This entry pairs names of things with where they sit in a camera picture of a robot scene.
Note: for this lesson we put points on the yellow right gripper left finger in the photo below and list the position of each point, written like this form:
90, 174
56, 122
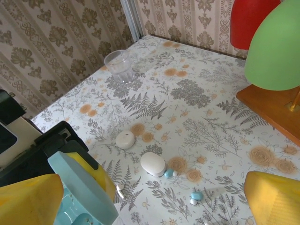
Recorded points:
28, 201

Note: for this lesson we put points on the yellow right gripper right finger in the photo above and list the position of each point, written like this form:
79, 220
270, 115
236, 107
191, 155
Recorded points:
274, 201

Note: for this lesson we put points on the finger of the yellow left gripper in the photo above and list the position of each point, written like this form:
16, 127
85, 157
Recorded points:
103, 179

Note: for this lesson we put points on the white stem earbud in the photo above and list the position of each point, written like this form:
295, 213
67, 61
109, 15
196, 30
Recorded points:
120, 187

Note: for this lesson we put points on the blue oval earbud case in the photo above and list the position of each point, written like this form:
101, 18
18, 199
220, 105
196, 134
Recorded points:
77, 185

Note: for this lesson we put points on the white rounded square earbud case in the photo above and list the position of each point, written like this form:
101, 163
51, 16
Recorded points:
125, 140

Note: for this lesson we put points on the white oval earbud case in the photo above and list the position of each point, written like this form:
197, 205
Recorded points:
152, 164

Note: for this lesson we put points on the blue earbud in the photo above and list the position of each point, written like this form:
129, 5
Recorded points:
196, 195
168, 174

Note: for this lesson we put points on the wooden rack base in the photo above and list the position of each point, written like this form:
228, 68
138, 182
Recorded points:
264, 105

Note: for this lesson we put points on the clear plastic cup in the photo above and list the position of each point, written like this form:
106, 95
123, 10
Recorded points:
122, 70

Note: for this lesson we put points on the green wine glass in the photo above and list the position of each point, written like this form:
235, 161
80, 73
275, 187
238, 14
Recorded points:
276, 51

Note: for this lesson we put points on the red wine glass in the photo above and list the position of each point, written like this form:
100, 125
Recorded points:
246, 23

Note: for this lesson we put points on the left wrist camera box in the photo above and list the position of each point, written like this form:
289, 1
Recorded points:
25, 138

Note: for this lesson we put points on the aluminium frame post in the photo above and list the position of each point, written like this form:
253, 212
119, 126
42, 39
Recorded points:
132, 18

